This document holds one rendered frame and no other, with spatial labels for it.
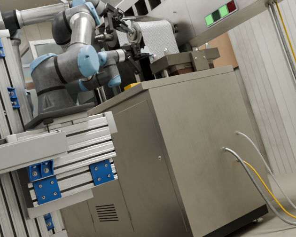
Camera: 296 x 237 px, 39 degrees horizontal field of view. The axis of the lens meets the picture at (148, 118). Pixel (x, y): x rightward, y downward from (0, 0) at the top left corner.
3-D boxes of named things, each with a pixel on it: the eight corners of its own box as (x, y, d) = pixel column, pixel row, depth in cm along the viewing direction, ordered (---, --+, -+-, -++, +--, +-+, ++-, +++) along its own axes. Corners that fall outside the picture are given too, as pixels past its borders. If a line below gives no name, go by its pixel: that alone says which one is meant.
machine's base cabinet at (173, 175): (28, 247, 404) (4, 161, 409) (87, 224, 441) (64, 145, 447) (199, 261, 200) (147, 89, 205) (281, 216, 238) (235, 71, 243)
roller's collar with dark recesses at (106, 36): (102, 43, 270) (98, 34, 270) (109, 42, 273) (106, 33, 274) (106, 39, 264) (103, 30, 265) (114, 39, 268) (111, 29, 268)
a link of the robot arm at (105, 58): (97, 69, 228) (92, 54, 228) (114, 67, 234) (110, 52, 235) (104, 65, 221) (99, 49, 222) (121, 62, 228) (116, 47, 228)
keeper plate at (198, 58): (194, 72, 234) (189, 53, 235) (207, 69, 240) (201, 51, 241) (197, 70, 232) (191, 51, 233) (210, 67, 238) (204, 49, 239)
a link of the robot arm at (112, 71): (104, 90, 232) (98, 71, 233) (123, 83, 230) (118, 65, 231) (100, 89, 224) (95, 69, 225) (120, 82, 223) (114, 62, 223)
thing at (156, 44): (151, 67, 244) (142, 37, 245) (182, 62, 258) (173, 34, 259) (152, 67, 243) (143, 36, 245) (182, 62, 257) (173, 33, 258)
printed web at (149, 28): (124, 103, 274) (102, 29, 277) (152, 97, 288) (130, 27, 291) (158, 86, 243) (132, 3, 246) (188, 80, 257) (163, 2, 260)
